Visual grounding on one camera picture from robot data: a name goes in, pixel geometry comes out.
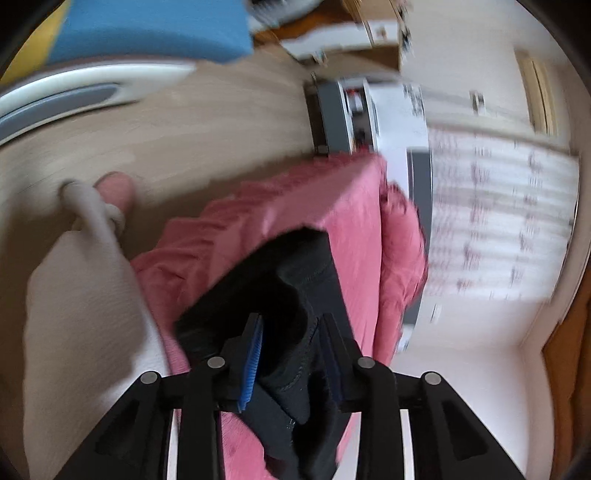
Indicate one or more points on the wooden shelf unit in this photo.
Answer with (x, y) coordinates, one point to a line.
(385, 32)

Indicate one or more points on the pink duvet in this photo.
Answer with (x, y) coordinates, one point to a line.
(401, 258)

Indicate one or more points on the yellow mat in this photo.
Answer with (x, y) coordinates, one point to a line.
(32, 41)

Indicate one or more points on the person's bare foot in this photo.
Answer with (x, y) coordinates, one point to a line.
(117, 187)

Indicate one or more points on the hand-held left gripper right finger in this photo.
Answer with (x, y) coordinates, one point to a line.
(333, 360)

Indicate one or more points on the wooden door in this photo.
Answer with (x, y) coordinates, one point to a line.
(568, 383)

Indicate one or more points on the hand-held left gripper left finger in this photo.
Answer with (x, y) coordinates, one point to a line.
(251, 364)

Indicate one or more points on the grey white nightstand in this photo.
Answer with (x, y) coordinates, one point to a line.
(330, 115)

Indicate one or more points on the white grey curved chair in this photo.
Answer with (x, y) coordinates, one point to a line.
(78, 90)

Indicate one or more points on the blue mat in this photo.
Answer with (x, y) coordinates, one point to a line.
(152, 25)

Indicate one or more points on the bed with pink sheet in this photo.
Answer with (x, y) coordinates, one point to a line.
(351, 217)

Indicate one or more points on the person's leg in beige trousers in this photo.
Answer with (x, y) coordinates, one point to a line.
(83, 314)

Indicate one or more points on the patterned white curtain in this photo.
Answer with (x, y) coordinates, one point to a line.
(498, 212)

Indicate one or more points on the black pants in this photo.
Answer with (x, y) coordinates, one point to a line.
(281, 281)

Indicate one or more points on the grey bed headboard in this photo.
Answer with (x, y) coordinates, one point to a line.
(419, 194)

